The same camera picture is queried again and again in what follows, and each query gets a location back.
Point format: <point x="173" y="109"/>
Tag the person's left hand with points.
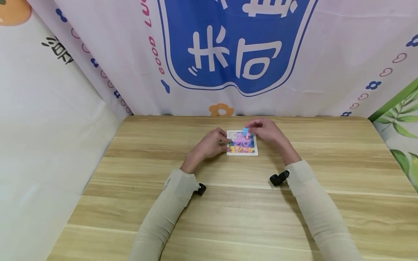
<point x="209" y="145"/>

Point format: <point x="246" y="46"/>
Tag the colourful square puzzle board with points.
<point x="242" y="145"/>

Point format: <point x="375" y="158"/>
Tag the blue puzzle piece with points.
<point x="245" y="131"/>

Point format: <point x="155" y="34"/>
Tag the person's right hand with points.
<point x="268" y="131"/>

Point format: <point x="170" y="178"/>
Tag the person's right forearm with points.
<point x="318" y="208"/>

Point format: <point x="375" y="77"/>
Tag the person's left fingers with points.
<point x="222" y="139"/>

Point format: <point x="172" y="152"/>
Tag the person's left forearm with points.
<point x="166" y="206"/>

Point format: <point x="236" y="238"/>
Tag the black wrist band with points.
<point x="200" y="189"/>
<point x="279" y="178"/>

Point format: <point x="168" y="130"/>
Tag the person's right fingers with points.
<point x="254" y="127"/>

